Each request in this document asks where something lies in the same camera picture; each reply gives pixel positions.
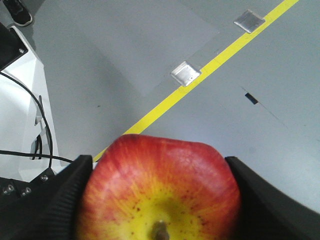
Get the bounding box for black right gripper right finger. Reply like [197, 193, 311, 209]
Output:
[225, 156, 320, 240]

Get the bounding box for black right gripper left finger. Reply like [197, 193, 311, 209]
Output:
[0, 155, 93, 240]

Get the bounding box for red yellow apple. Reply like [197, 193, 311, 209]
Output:
[75, 134, 241, 240]

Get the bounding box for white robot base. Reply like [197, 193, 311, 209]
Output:
[0, 25, 67, 182]

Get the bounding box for silver floor plate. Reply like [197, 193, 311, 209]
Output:
[233, 9, 266, 34]
[170, 61, 201, 87]

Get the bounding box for black shoe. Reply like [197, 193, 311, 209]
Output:
[2, 0, 33, 27]

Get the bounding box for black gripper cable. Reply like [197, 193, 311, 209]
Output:
[0, 71, 75, 168]

